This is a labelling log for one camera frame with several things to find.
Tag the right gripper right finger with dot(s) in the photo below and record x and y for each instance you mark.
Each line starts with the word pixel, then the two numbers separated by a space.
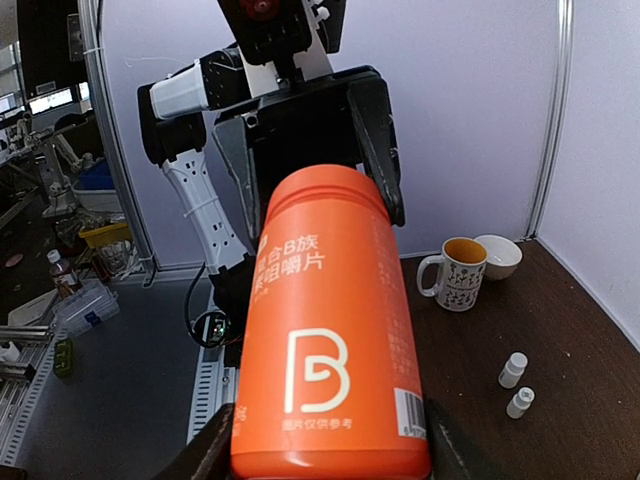
pixel 454 455

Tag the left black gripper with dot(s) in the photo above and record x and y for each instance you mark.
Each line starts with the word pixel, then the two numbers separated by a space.
pixel 343 118

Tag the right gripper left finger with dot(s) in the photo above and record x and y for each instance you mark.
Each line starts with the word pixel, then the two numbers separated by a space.
pixel 208 455

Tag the shorter small white bottle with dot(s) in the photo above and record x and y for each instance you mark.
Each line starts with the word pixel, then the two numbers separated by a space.
pixel 520 403

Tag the orange pill bottle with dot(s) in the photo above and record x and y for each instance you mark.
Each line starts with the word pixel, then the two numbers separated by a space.
pixel 329 384

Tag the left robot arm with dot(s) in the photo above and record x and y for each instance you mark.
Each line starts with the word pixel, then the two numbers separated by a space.
pixel 177 116

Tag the taller small white bottle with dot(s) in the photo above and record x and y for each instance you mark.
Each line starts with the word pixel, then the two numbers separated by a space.
pixel 513 370

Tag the white floral mug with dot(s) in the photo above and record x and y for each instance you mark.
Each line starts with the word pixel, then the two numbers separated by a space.
pixel 461 267

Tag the plain white bowl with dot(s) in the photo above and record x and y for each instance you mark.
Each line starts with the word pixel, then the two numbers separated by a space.
pixel 504 256

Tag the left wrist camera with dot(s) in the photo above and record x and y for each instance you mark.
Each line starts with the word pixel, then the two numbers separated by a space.
pixel 284 42

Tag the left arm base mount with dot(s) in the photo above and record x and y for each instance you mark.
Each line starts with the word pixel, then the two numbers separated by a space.
pixel 224 324

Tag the left aluminium frame post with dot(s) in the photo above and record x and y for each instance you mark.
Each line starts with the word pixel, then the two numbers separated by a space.
pixel 555 119

